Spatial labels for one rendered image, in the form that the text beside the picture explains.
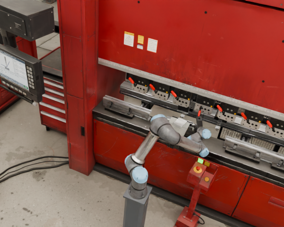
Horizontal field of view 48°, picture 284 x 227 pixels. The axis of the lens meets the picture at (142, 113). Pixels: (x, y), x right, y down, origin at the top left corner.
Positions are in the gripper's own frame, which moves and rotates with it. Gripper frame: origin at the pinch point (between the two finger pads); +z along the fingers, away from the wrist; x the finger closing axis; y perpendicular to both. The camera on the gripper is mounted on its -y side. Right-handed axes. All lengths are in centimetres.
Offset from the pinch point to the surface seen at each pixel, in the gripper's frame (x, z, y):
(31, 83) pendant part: -137, -19, -35
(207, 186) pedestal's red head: 7, -25, 49
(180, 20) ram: -26, -36, -85
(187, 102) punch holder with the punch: -9.9, -9.2, -20.2
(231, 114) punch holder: 23.0, -26.6, -13.1
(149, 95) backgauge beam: -34, 44, -22
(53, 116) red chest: -138, 114, 11
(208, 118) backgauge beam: 20.4, 18.1, -2.2
